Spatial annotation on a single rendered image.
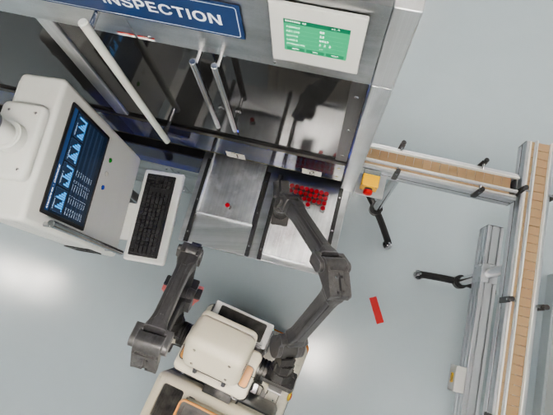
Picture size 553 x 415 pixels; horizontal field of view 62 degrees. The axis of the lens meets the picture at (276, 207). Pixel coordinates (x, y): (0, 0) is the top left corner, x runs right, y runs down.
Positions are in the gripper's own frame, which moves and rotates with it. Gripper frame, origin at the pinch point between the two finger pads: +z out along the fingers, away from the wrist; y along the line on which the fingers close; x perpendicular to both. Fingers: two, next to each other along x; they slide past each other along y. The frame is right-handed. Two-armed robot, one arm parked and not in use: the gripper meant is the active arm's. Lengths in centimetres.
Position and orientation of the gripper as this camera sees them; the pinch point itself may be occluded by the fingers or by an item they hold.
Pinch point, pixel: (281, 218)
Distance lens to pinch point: 190.0
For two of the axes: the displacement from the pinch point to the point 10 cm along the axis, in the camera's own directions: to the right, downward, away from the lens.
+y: 1.8, -9.5, 2.7
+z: 0.1, 2.7, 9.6
